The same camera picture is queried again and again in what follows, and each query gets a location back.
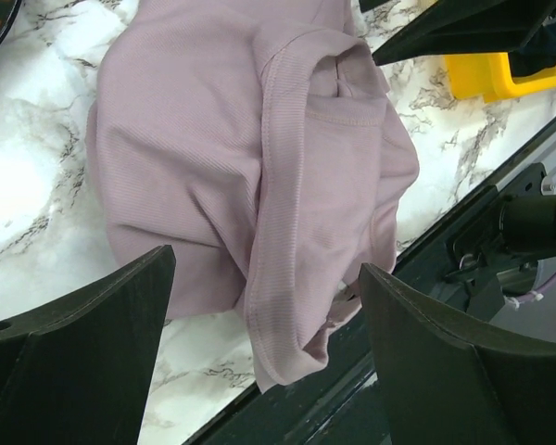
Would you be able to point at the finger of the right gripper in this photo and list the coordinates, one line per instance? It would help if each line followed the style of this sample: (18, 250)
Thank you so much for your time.
(455, 27)

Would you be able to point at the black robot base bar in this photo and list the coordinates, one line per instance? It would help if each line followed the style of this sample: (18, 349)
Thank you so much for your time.
(493, 257)

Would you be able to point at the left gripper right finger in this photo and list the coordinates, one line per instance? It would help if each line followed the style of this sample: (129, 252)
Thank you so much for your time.
(449, 378)

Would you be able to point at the mauve tank top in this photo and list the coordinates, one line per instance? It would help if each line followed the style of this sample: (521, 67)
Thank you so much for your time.
(256, 138)

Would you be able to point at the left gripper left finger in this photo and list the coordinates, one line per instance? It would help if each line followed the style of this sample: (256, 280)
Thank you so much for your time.
(77, 370)

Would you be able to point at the yellow plastic bin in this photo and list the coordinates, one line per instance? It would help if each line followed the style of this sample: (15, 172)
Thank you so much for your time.
(489, 75)

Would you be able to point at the dark navy garment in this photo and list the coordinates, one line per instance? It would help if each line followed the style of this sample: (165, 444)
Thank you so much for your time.
(537, 54)

